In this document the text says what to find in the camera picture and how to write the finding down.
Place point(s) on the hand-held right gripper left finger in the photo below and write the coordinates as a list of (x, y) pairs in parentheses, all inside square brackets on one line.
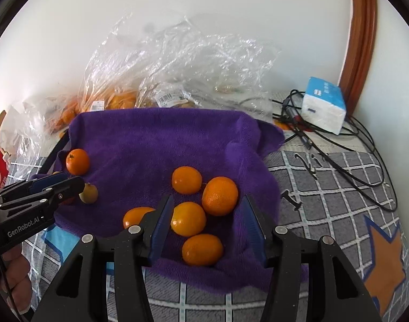
[(161, 228)]

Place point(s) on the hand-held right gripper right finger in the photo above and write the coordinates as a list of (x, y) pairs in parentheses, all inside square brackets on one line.
[(254, 231)]

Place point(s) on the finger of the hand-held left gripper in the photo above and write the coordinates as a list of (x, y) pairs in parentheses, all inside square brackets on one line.
[(23, 189), (63, 191)]

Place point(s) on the brown kiwi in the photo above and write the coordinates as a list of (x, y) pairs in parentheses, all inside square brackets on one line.
[(90, 193)]

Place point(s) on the black tray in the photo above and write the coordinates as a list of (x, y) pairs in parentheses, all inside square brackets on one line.
[(55, 151)]

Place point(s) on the large orange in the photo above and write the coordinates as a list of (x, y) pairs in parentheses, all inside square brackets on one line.
[(220, 196)]

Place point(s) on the purple towel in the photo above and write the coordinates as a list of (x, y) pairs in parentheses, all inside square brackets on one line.
[(140, 147)]

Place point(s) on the person's left hand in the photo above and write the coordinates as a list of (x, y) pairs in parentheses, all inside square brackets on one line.
[(18, 281)]

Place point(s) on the white plastic bag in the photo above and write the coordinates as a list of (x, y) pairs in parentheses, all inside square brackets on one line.
[(16, 127)]

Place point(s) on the grey checked bed sheet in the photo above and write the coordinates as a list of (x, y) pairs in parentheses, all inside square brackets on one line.
[(325, 201)]

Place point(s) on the clear plastic bag of oranges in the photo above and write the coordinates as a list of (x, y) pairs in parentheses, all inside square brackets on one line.
[(114, 100)]

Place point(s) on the black plug adapter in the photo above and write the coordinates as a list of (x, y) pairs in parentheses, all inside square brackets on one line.
[(289, 107)]

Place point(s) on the blue and white tissue pack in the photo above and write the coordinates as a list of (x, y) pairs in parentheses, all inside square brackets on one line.
[(325, 107)]

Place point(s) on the crumpled clear plastic bag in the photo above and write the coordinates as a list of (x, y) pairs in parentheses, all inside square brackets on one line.
[(218, 60)]

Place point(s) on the wooden door frame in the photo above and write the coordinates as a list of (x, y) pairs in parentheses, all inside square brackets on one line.
[(362, 40)]

